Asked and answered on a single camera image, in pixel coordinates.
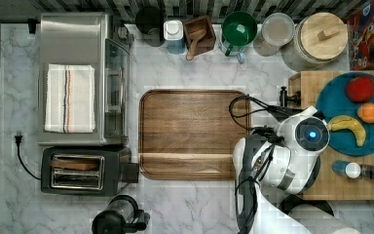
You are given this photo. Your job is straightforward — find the black drawer handle bar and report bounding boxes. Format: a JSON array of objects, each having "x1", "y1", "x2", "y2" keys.
[{"x1": 279, "y1": 86, "x2": 301, "y2": 107}]

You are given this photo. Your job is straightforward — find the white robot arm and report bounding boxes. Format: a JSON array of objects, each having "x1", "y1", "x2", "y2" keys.
[{"x1": 233, "y1": 106, "x2": 361, "y2": 234}]

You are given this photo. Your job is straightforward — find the wooden drawer cabinet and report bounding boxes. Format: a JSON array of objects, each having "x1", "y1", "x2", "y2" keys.
[{"x1": 288, "y1": 70, "x2": 374, "y2": 201}]

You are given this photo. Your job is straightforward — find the wooden cutting board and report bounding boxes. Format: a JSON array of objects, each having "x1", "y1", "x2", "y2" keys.
[{"x1": 138, "y1": 90, "x2": 250, "y2": 180}]

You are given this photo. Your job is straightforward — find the brown wooden box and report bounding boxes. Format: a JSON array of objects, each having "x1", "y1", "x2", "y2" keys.
[{"x1": 183, "y1": 16, "x2": 216, "y2": 60}]

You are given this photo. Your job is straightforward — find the wooden scoop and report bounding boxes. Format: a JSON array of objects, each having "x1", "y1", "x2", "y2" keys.
[{"x1": 186, "y1": 29, "x2": 206, "y2": 60}]

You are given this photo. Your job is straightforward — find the black two-slot toaster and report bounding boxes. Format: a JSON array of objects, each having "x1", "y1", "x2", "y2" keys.
[{"x1": 41, "y1": 145, "x2": 139, "y2": 197}]

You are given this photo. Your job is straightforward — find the blue soap bottle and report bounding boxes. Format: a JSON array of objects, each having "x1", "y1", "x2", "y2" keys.
[{"x1": 164, "y1": 20, "x2": 185, "y2": 55}]

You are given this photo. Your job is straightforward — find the green mug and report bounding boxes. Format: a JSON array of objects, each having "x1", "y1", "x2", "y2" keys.
[{"x1": 219, "y1": 11, "x2": 257, "y2": 63}]

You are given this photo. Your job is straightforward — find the toast slice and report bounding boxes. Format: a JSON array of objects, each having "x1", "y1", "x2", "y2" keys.
[{"x1": 51, "y1": 159, "x2": 99, "y2": 171}]

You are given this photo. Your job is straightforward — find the striped white dish towel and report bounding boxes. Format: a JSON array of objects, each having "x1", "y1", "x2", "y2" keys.
[{"x1": 44, "y1": 64, "x2": 95, "y2": 134}]

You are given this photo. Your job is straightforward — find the stainless toaster oven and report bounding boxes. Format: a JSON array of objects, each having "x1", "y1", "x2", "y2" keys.
[{"x1": 38, "y1": 13, "x2": 132, "y2": 146}]

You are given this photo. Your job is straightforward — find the glass jar with clear lid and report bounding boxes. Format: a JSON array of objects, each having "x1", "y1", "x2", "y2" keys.
[{"x1": 254, "y1": 13, "x2": 295, "y2": 57}]

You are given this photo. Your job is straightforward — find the blue plate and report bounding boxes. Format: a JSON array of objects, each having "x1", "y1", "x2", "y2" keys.
[{"x1": 316, "y1": 72, "x2": 374, "y2": 156}]

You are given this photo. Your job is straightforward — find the jar with wooden lid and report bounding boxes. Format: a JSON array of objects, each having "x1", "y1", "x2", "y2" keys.
[{"x1": 281, "y1": 13, "x2": 348, "y2": 71}]

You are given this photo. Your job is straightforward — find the yellow banana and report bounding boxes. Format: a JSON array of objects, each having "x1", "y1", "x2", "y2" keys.
[{"x1": 327, "y1": 115, "x2": 366, "y2": 146}]

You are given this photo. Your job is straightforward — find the blue shaker white cap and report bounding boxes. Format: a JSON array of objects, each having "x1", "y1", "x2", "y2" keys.
[{"x1": 332, "y1": 160, "x2": 360, "y2": 178}]

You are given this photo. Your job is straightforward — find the red apple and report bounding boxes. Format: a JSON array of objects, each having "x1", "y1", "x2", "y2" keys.
[{"x1": 345, "y1": 76, "x2": 374, "y2": 102}]

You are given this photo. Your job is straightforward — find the orange fruit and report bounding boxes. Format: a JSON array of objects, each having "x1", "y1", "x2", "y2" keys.
[{"x1": 356, "y1": 102, "x2": 374, "y2": 124}]

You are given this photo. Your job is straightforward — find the red cereal box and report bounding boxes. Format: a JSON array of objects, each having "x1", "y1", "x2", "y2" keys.
[{"x1": 348, "y1": 0, "x2": 374, "y2": 70}]

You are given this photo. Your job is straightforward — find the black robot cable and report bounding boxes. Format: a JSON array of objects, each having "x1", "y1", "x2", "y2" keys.
[{"x1": 228, "y1": 94, "x2": 293, "y2": 132}]

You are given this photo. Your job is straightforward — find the black power cable with plug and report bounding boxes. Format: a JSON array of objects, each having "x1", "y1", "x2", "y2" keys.
[{"x1": 14, "y1": 131, "x2": 43, "y2": 181}]

